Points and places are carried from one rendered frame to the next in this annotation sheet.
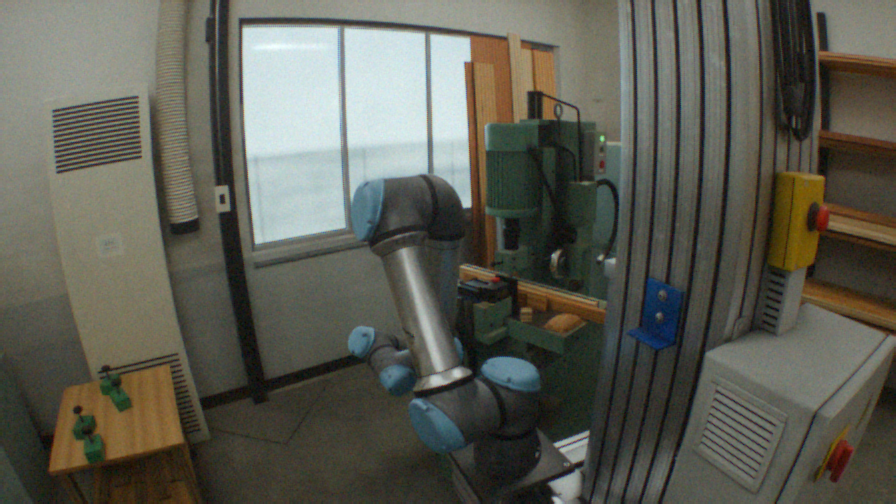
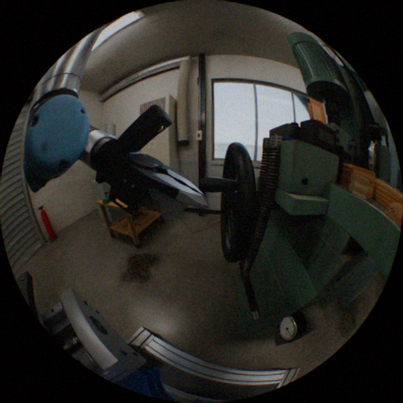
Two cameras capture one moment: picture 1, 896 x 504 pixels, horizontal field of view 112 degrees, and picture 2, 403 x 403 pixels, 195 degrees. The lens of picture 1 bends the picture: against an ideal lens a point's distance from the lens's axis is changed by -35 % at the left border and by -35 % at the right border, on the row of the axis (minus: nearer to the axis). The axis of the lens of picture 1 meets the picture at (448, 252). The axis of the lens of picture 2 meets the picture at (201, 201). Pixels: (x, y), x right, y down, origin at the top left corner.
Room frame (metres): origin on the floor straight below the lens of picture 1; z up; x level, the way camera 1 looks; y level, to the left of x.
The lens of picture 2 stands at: (1.10, -0.13, 0.92)
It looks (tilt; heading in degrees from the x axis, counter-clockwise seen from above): 22 degrees down; 49
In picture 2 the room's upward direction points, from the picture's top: straight up
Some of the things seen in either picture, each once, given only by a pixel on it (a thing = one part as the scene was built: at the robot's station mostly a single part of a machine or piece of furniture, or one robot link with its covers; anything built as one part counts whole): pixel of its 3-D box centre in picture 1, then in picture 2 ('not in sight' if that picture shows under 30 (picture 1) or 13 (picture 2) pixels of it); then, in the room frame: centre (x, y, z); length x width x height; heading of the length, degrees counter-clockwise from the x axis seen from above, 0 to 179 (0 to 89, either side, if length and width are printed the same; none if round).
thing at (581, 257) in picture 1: (576, 260); (382, 165); (1.58, -0.46, 1.02); 0.09 x 0.07 x 0.12; 44
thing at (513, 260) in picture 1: (515, 260); (337, 142); (1.58, -0.24, 1.03); 0.14 x 0.07 x 0.09; 134
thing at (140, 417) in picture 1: (130, 452); (132, 209); (1.22, 1.35, 0.32); 0.66 x 0.57 x 0.64; 35
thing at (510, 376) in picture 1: (507, 393); not in sight; (0.80, -0.11, 0.98); 0.13 x 0.12 x 0.14; 124
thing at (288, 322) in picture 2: not in sight; (292, 326); (1.23, -0.25, 0.65); 0.06 x 0.04 x 0.08; 44
